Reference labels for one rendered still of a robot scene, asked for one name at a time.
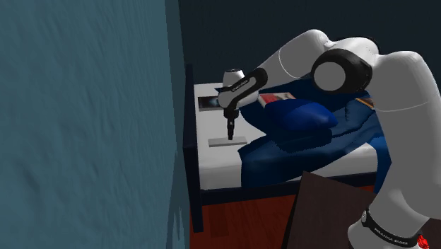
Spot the blue pillow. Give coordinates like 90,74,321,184
264,99,339,132

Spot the red book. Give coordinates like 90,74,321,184
257,91,298,109

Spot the grey flat tablet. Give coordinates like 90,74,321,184
208,136,249,149

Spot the dark flat tablet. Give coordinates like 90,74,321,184
197,95,223,112

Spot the blue blanket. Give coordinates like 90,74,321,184
239,79,392,195

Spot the dark frame bed white mattress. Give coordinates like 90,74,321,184
182,63,392,234

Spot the orange dark book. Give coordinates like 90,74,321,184
355,97,376,110

